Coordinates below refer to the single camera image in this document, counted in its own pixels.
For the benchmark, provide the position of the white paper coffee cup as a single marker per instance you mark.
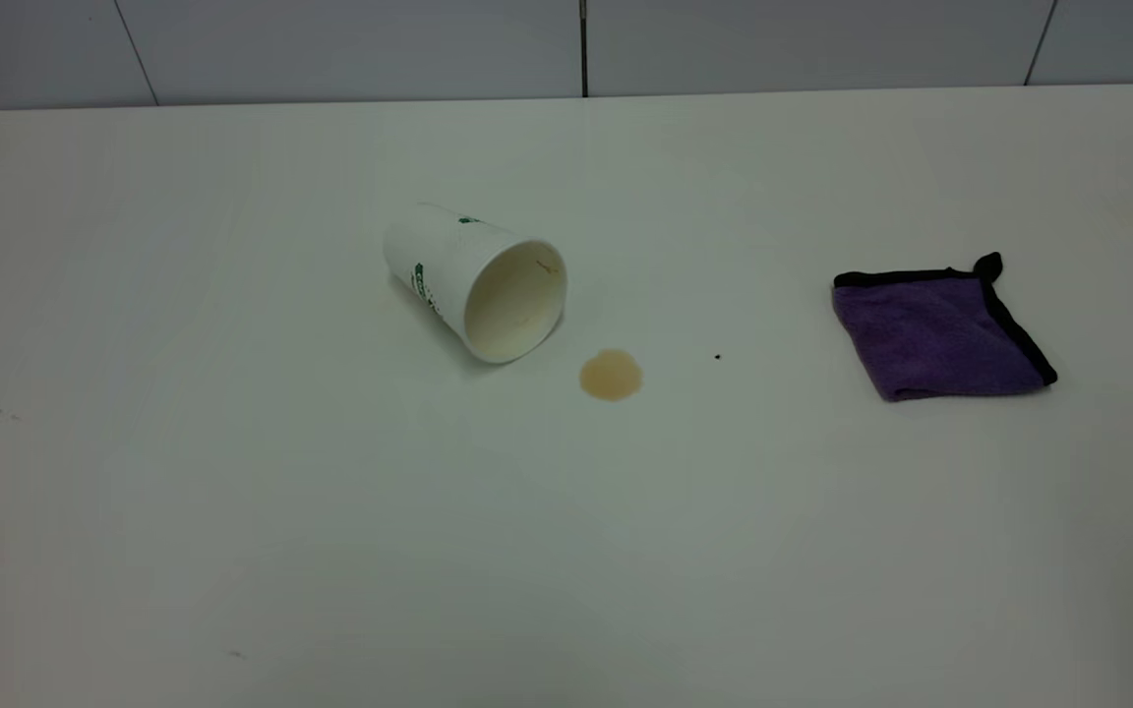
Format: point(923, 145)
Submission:
point(448, 258)

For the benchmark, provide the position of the purple cloth with black trim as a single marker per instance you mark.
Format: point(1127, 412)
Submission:
point(930, 334)

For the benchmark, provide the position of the brown coffee spill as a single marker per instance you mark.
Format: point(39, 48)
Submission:
point(611, 375)

